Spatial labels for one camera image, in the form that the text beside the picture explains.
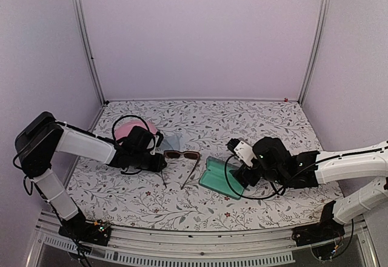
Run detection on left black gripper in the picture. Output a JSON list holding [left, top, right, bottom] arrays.
[[131, 150, 167, 173]]

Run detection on brown sunglasses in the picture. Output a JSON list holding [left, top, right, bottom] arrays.
[[163, 150, 201, 190]]

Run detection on small blue cleaning cloth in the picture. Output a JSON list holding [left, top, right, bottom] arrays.
[[159, 133, 182, 151]]

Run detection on blue glasses case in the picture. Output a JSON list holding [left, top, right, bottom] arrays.
[[199, 156, 244, 200]]

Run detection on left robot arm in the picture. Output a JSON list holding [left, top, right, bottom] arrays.
[[13, 112, 167, 239]]

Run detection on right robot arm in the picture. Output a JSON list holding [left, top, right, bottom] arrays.
[[227, 137, 387, 240]]

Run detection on pink plate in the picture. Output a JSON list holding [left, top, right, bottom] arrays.
[[115, 120, 158, 140]]

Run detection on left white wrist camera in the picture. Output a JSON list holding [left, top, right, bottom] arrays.
[[150, 131, 164, 155]]

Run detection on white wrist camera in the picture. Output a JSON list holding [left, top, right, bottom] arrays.
[[227, 138, 256, 167], [150, 131, 164, 155]]

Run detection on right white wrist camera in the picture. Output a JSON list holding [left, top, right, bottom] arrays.
[[227, 138, 256, 167]]

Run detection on right black cable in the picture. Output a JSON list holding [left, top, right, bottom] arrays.
[[223, 154, 287, 200]]

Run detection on black cable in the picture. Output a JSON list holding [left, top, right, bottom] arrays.
[[111, 115, 151, 146], [223, 154, 287, 200]]

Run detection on left black cable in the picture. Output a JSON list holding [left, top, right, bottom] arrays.
[[111, 115, 151, 146]]

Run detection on front aluminium rail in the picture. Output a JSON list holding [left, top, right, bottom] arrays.
[[27, 211, 383, 266]]

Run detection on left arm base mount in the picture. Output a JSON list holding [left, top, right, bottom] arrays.
[[58, 209, 112, 246]]

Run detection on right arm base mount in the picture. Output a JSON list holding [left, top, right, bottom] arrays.
[[292, 201, 345, 261]]

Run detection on left aluminium frame post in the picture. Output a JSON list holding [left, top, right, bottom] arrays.
[[72, 0, 105, 106]]

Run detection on aluminium frame post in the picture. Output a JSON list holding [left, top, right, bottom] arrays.
[[298, 0, 330, 107], [72, 0, 105, 106]]

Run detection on right aluminium frame post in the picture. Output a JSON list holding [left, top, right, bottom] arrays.
[[298, 0, 330, 107]]

